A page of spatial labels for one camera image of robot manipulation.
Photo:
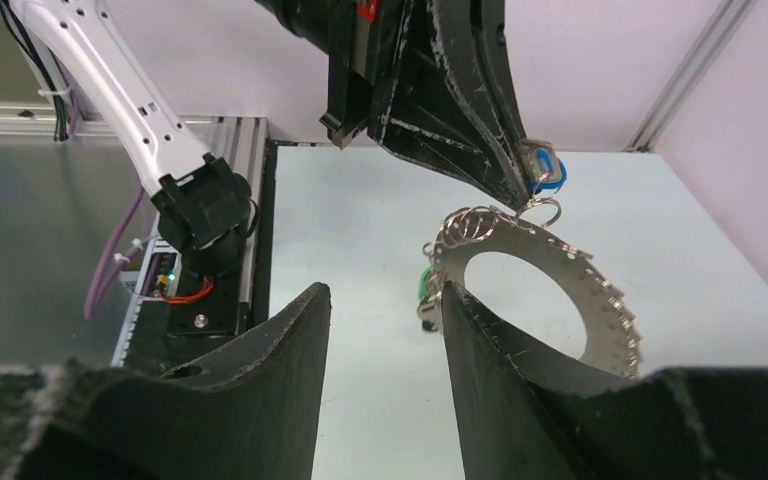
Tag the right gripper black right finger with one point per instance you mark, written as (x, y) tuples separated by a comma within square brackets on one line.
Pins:
[(527, 411)]

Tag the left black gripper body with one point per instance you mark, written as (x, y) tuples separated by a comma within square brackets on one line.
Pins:
[(332, 26)]

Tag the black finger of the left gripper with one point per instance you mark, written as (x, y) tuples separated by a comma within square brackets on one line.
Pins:
[(430, 83)]

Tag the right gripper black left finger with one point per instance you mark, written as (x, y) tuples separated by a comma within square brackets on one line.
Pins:
[(246, 410)]

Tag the large silver keyring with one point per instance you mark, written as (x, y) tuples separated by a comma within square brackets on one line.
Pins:
[(511, 262)]

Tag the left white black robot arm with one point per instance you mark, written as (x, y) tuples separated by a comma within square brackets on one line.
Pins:
[(200, 199)]

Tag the green capped key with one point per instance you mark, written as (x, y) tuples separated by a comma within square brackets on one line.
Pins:
[(426, 285)]

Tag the left small circuit board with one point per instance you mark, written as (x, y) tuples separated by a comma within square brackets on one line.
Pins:
[(161, 274)]

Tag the grey slotted cable duct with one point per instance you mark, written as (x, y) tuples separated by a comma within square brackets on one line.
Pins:
[(134, 289)]

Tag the left aluminium frame post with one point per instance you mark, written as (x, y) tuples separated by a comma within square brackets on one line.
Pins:
[(719, 29)]

